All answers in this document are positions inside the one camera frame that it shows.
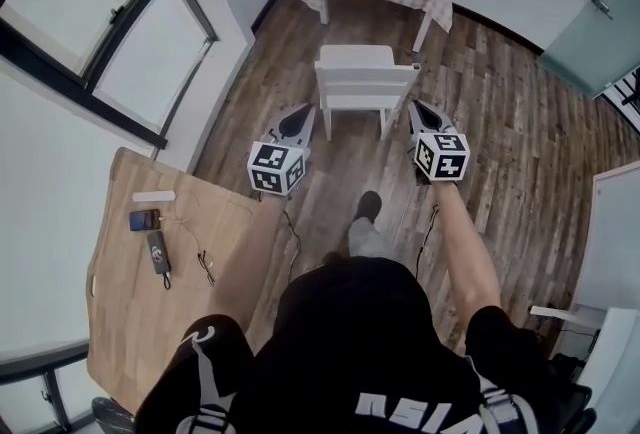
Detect white wooden chair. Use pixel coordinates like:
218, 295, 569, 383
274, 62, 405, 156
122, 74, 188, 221
314, 44, 421, 143

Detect person's grey trousers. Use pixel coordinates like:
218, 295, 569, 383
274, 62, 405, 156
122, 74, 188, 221
346, 216, 384, 259

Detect white charging cable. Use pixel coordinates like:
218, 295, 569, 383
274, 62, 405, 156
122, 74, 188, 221
158, 194, 214, 273

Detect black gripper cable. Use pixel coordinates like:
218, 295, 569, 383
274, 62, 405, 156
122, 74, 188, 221
413, 204, 441, 279
282, 209, 304, 281

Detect black metal rack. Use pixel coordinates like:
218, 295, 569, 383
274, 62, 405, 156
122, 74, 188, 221
602, 66, 640, 133

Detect white storage box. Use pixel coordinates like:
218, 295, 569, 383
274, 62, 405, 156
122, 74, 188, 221
574, 306, 640, 434

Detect white shelf board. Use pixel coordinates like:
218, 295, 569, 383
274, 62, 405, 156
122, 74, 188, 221
529, 304, 604, 328

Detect person's right shoe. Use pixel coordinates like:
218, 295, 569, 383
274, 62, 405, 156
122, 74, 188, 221
355, 190, 385, 223

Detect light wooden desk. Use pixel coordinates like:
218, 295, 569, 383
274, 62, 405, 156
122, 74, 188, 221
85, 146, 286, 416

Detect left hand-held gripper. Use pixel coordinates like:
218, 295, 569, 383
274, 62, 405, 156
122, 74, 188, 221
247, 102, 318, 197

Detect eyeglasses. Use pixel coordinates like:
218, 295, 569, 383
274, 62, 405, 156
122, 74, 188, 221
196, 249, 219, 288

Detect frosted glass door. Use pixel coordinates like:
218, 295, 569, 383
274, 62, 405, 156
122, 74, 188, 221
535, 0, 640, 99

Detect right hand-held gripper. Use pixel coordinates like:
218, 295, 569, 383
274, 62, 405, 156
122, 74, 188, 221
408, 100, 471, 186

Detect white oblong device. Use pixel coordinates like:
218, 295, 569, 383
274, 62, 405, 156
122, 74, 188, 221
132, 190, 177, 205

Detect black smartphone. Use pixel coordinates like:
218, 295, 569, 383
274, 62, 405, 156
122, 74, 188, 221
128, 208, 163, 233

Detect dark power bank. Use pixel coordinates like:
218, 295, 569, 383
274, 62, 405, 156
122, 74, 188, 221
146, 230, 176, 291

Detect dark marbled seat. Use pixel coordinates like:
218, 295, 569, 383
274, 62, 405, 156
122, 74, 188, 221
91, 396, 137, 434

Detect white panelled cabinet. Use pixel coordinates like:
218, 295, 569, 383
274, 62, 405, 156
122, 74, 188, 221
569, 160, 640, 318

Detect person's black hooded shirt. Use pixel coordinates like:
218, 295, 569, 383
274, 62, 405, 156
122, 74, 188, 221
134, 255, 566, 434

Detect person's right forearm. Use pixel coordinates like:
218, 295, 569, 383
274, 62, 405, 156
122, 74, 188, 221
430, 179, 504, 323

